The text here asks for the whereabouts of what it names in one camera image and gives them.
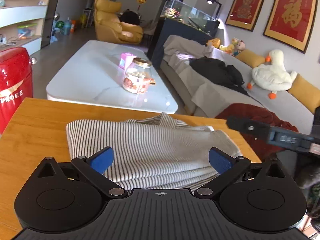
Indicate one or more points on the dark blue cabinet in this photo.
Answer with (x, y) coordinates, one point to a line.
(171, 34)

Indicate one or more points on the beige blanket on sofa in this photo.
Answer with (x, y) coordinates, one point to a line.
(185, 50)

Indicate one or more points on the white marble coffee table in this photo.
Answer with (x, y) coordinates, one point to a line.
(92, 77)

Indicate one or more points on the yellow armchair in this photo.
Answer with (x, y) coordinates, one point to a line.
(109, 28)

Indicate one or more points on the small plush toys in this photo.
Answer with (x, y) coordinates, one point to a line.
(234, 48)

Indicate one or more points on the red framed dragon picture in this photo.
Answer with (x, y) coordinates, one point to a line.
(244, 14)

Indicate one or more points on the glass fish tank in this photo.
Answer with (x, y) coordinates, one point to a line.
(190, 16)

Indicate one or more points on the grey sofa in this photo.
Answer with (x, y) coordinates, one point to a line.
(204, 98)

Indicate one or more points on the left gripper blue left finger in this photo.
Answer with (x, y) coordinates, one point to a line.
(93, 168)

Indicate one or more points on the glass snack jar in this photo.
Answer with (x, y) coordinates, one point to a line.
(137, 76)

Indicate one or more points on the white wooden shelf unit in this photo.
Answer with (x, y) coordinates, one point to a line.
(22, 24)

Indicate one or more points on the red framed calligraphy picture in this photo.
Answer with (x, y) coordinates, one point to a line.
(291, 22)

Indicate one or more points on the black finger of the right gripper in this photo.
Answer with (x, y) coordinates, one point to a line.
(247, 126)

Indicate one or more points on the black jacket on sofa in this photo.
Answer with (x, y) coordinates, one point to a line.
(219, 73)

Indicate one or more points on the black white striped garment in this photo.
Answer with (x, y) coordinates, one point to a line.
(155, 153)

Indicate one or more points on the pink small box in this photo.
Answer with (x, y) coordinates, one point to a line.
(125, 60)

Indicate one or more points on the dark red fuzzy coat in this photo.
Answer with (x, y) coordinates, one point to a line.
(260, 118)

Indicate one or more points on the white goose plush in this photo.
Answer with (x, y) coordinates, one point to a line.
(273, 77)

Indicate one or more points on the yellow sofa cushion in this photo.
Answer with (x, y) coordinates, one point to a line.
(250, 58)
(305, 93)

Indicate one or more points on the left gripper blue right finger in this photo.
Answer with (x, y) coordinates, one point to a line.
(229, 169)

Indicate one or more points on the yellow sofa cushion near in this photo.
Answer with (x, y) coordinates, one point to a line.
(305, 93)

